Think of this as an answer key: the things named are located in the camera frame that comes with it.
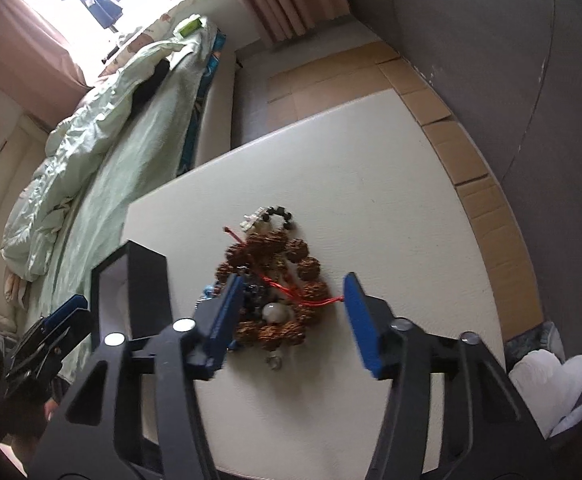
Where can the white low table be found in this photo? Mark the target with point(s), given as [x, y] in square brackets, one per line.
[369, 196]

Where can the black garment on bed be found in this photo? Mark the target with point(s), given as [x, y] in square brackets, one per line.
[144, 92]

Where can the black square jewelry box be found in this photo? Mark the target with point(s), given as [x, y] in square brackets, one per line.
[129, 294]

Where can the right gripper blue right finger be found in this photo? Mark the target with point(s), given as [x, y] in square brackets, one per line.
[487, 431]

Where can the white slipper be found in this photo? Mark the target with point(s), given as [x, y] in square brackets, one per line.
[550, 389]

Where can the person's left hand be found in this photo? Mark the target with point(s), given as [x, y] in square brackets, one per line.
[22, 424]

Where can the green tissue pack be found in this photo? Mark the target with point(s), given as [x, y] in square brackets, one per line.
[188, 26]

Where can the pink pillow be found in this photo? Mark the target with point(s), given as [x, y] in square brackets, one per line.
[15, 290]

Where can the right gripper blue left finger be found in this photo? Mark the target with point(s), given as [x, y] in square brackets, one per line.
[133, 413]

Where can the dark wardrobe doors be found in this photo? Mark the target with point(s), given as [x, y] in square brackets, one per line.
[511, 72]

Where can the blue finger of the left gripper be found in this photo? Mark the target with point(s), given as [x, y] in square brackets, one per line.
[63, 307]
[49, 341]

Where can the flattened cardboard sheets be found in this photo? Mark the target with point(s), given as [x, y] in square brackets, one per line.
[342, 77]

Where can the light green crumpled duvet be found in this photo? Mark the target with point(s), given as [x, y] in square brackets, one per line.
[75, 150]

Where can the green bed with cream frame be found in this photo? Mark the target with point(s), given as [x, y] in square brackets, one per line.
[187, 122]

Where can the pink left curtain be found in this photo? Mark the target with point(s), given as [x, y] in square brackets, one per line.
[36, 69]

